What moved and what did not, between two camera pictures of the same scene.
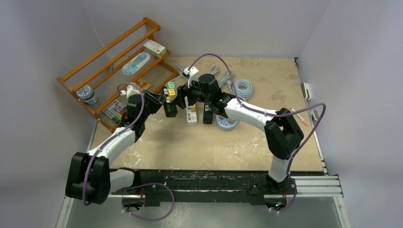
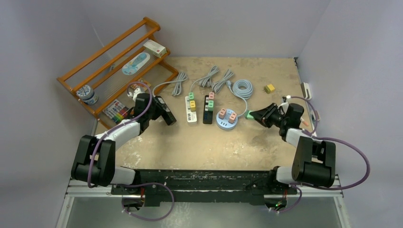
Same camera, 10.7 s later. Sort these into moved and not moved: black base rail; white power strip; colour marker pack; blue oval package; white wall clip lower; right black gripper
Moved: right black gripper
Not moved: white power strip; white wall clip lower; blue oval package; black base rail; colour marker pack
